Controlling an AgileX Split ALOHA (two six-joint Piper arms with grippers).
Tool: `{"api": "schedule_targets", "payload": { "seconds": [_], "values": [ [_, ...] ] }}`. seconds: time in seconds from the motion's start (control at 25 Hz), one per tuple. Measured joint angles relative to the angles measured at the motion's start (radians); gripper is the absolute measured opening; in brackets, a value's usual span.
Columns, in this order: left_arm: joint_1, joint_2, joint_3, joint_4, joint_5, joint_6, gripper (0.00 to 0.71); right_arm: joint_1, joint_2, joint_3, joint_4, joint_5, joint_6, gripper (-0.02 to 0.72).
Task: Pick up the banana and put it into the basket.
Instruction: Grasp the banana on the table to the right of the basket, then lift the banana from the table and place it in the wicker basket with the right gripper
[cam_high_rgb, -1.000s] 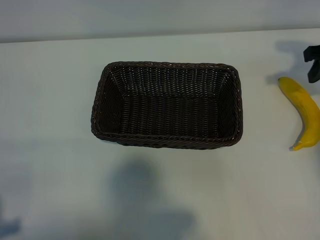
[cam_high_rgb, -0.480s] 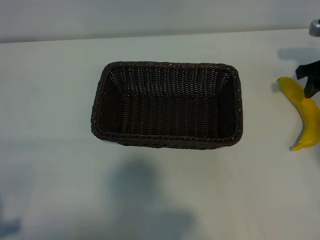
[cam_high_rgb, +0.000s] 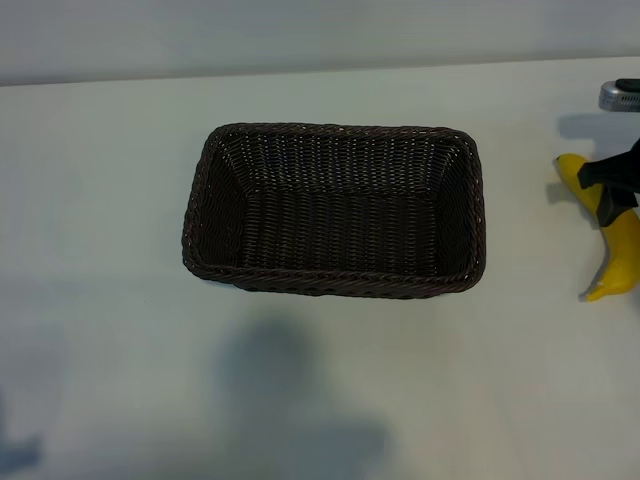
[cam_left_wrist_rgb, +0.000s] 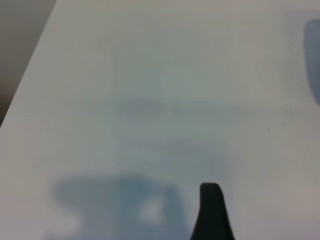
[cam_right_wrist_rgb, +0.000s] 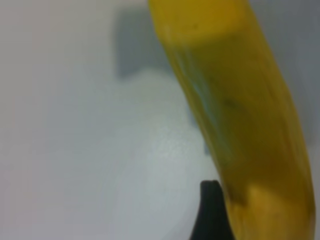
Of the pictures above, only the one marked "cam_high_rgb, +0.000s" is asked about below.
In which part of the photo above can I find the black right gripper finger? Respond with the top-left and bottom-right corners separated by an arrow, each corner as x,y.
576,148 -> 640,191
597,183 -> 640,229

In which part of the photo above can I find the yellow banana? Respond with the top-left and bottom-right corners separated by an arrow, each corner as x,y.
552,153 -> 640,303

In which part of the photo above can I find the dark brown woven basket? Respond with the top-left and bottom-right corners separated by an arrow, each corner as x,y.
180,121 -> 487,300

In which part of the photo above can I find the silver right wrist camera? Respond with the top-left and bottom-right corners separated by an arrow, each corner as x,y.
598,78 -> 640,113

